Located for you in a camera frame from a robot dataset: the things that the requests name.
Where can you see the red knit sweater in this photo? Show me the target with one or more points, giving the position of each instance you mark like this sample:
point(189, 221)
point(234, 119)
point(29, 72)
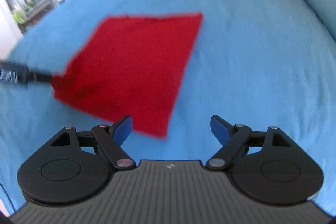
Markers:
point(131, 65)

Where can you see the green tissue pack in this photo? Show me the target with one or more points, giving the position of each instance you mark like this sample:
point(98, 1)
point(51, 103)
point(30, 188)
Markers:
point(19, 17)

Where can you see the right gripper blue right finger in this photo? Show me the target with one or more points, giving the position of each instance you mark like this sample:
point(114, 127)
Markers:
point(233, 139)

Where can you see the blue bed sheet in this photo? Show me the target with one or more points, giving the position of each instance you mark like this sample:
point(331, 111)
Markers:
point(256, 62)

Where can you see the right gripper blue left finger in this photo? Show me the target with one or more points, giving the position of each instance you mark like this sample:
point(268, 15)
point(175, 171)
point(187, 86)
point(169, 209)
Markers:
point(109, 139)

